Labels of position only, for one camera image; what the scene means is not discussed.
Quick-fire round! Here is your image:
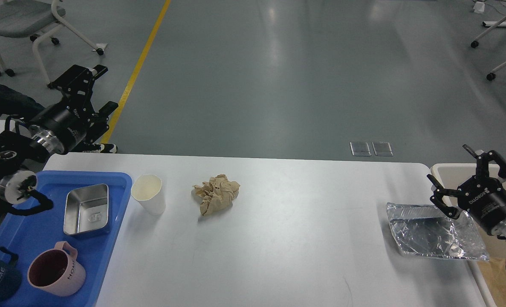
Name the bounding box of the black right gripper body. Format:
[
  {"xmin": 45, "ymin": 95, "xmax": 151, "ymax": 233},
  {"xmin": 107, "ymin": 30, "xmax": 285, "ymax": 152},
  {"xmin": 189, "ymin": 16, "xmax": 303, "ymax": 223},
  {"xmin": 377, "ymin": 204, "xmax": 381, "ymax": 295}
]
[{"xmin": 457, "ymin": 176, "xmax": 506, "ymax": 236}]

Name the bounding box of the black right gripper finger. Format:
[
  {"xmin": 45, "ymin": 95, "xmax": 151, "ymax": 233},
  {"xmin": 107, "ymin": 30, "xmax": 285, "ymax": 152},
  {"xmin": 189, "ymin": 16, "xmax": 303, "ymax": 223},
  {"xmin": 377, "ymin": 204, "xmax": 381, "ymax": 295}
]
[
  {"xmin": 463, "ymin": 145, "xmax": 506, "ymax": 186},
  {"xmin": 427, "ymin": 174, "xmax": 463, "ymax": 219}
]

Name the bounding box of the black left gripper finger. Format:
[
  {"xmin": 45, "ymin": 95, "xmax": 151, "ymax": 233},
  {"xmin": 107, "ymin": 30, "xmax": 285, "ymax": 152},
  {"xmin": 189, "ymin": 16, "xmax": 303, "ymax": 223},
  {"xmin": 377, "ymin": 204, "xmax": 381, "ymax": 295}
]
[
  {"xmin": 78, "ymin": 101, "xmax": 119, "ymax": 146},
  {"xmin": 48, "ymin": 65, "xmax": 108, "ymax": 112}
]

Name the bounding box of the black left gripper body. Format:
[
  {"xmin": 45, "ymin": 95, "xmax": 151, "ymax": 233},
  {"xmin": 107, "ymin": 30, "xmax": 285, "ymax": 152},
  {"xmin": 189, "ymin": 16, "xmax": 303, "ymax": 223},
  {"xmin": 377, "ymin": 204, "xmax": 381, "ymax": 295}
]
[{"xmin": 27, "ymin": 103, "xmax": 92, "ymax": 155}]

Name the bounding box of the stainless steel rectangular container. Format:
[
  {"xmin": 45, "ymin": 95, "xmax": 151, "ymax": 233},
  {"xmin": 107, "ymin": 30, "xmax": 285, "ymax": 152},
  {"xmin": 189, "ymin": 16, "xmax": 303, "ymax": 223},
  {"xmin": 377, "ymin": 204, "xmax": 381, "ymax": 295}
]
[{"xmin": 63, "ymin": 183, "xmax": 111, "ymax": 238}]

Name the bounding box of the pink ribbed mug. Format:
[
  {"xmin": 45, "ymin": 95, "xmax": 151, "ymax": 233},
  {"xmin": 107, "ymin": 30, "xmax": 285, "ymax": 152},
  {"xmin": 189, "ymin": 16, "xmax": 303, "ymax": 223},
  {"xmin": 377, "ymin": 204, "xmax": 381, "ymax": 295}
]
[{"xmin": 27, "ymin": 241, "xmax": 87, "ymax": 297}]

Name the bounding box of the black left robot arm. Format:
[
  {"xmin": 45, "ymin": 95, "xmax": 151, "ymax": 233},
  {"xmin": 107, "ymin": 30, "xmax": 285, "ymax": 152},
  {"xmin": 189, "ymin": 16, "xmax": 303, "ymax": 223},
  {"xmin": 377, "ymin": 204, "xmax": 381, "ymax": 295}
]
[{"xmin": 0, "ymin": 65, "xmax": 118, "ymax": 220}]

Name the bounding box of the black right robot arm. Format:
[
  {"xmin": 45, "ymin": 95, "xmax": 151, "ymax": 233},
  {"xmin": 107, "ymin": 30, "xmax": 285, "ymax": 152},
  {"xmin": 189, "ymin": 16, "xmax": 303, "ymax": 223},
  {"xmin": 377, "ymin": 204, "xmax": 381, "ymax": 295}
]
[{"xmin": 427, "ymin": 144, "xmax": 506, "ymax": 268}]

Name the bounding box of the aluminium foil tray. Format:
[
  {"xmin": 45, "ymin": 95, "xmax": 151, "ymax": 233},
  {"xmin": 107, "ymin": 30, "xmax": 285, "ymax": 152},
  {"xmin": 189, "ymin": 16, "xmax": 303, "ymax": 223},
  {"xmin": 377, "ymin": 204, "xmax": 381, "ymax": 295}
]
[{"xmin": 387, "ymin": 202, "xmax": 490, "ymax": 261}]

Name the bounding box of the beige plastic bin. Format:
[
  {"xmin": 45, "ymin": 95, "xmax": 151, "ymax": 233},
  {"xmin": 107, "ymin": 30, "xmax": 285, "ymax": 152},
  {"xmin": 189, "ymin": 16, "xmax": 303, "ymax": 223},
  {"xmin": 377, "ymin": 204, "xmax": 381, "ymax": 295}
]
[{"xmin": 431, "ymin": 163, "xmax": 506, "ymax": 307}]

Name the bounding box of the person in dark jeans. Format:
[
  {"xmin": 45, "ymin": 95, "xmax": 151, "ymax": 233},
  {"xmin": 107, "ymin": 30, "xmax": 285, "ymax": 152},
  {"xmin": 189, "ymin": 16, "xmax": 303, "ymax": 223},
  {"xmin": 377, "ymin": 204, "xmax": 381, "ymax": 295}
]
[{"xmin": 0, "ymin": 84, "xmax": 118, "ymax": 154}]

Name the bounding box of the white paper cup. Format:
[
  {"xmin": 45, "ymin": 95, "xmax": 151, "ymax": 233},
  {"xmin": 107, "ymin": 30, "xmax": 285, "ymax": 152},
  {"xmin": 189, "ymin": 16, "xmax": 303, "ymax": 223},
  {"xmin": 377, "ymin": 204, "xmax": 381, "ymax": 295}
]
[{"xmin": 131, "ymin": 174, "xmax": 166, "ymax": 215}]

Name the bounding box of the grey office chair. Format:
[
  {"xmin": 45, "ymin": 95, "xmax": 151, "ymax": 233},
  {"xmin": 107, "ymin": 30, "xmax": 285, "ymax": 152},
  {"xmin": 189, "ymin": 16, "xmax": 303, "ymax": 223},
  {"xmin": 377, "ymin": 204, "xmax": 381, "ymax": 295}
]
[{"xmin": 0, "ymin": 0, "xmax": 105, "ymax": 89}]

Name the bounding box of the floor outlet plate right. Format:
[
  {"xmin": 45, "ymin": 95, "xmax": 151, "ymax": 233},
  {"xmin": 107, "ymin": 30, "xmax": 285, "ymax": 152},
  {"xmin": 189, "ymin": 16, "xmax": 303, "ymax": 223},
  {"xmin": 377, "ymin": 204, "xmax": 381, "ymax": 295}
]
[{"xmin": 372, "ymin": 142, "xmax": 394, "ymax": 157}]

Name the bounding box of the floor outlet plate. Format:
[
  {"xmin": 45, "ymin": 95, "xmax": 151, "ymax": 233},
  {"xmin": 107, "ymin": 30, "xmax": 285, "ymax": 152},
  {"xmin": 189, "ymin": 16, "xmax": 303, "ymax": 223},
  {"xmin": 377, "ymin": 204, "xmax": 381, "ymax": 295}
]
[
  {"xmin": 372, "ymin": 142, "xmax": 394, "ymax": 157},
  {"xmin": 350, "ymin": 142, "xmax": 372, "ymax": 157}
]

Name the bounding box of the brown paper in bin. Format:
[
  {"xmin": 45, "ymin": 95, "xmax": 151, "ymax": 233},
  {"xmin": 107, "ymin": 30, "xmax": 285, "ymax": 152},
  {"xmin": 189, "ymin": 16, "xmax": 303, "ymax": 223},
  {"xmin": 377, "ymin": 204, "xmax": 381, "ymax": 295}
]
[{"xmin": 477, "ymin": 257, "xmax": 506, "ymax": 307}]

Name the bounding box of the floor outlet plate left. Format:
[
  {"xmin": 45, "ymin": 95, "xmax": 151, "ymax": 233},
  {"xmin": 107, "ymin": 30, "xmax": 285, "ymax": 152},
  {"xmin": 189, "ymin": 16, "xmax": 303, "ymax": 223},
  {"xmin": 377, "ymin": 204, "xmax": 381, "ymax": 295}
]
[{"xmin": 350, "ymin": 142, "xmax": 372, "ymax": 157}]

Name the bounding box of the blue plastic tray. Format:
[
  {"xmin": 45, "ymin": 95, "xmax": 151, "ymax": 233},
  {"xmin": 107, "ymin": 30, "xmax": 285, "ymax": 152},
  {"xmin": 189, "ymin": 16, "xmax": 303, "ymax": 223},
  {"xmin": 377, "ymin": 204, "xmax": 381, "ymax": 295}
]
[{"xmin": 0, "ymin": 171, "xmax": 132, "ymax": 307}]

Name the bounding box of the crumpled brown paper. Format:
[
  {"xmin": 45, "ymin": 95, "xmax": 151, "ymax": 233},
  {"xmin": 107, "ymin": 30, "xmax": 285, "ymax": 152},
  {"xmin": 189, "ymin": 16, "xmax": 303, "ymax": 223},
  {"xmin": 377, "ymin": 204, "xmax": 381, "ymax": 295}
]
[{"xmin": 193, "ymin": 174, "xmax": 240, "ymax": 216}]

